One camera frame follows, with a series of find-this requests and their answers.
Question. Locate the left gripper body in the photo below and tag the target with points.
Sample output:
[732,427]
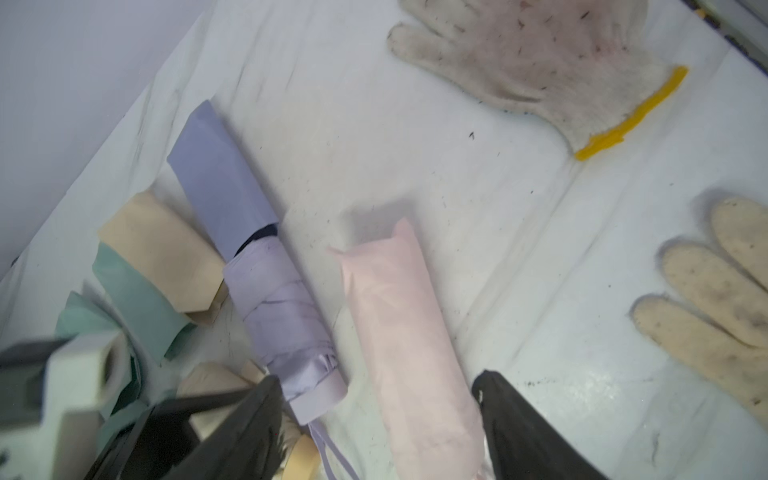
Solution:
[52,392]

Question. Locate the white dotted work glove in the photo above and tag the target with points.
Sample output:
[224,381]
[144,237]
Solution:
[578,65]

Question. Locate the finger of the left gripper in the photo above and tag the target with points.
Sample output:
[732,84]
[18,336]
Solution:
[160,439]

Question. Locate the cream work glove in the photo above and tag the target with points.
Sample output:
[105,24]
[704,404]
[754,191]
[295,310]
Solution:
[725,341]

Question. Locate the purple umbrella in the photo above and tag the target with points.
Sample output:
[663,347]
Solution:
[289,337]
[219,183]

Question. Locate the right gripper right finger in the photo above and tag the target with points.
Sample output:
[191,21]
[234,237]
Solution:
[521,443]

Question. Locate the pink umbrella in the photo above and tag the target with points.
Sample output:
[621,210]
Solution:
[433,423]

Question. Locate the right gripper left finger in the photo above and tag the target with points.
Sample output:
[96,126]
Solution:
[247,445]

